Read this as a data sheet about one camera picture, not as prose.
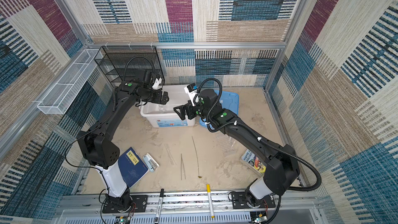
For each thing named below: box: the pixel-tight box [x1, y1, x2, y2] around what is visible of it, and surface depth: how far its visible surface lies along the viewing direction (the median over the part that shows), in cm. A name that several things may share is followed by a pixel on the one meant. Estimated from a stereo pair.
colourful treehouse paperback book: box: [240, 148, 267, 177], surface depth 85 cm
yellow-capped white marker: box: [206, 183, 216, 219], surface depth 75 cm
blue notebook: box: [118, 146, 150, 189], surface depth 85 cm
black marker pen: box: [154, 188, 165, 224], surface depth 73 cm
